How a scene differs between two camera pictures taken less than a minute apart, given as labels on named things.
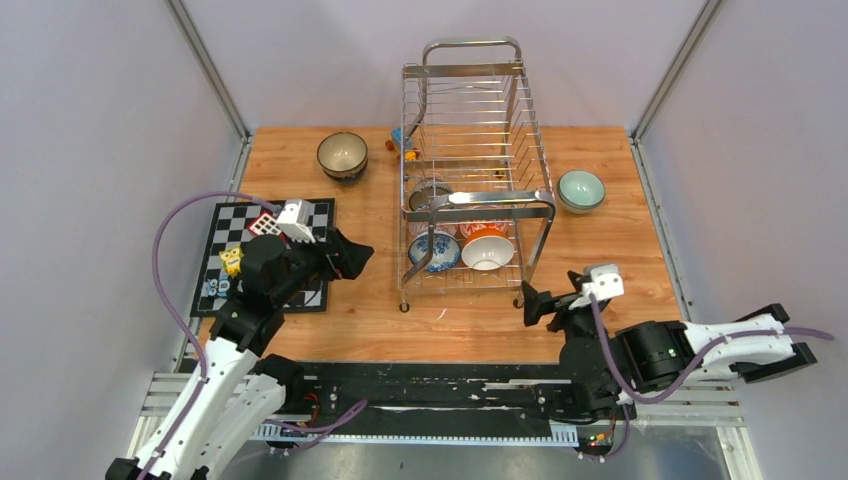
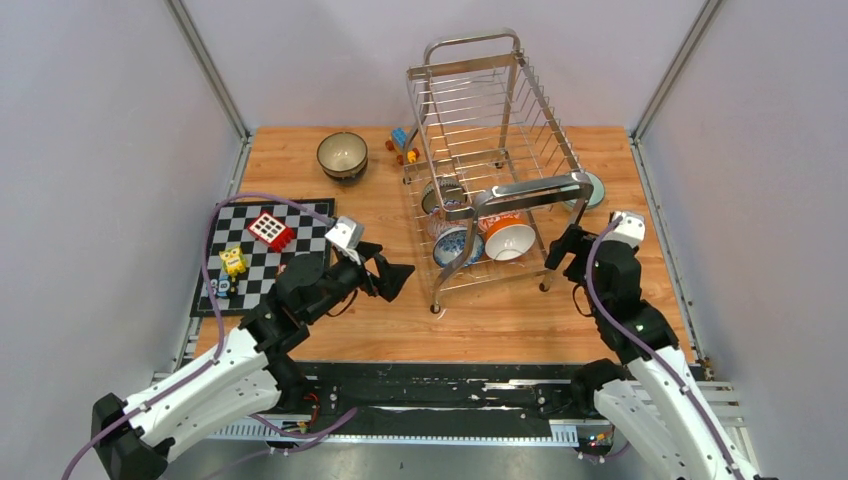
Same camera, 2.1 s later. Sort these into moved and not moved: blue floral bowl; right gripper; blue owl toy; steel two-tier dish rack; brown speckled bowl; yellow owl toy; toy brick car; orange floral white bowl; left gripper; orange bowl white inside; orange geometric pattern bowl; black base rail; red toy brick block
Moved: blue floral bowl; orange floral white bowl; orange geometric pattern bowl; steel two-tier dish rack; orange bowl white inside; left gripper; right gripper
Not moved: yellow owl toy; toy brick car; brown speckled bowl; blue owl toy; black base rail; red toy brick block
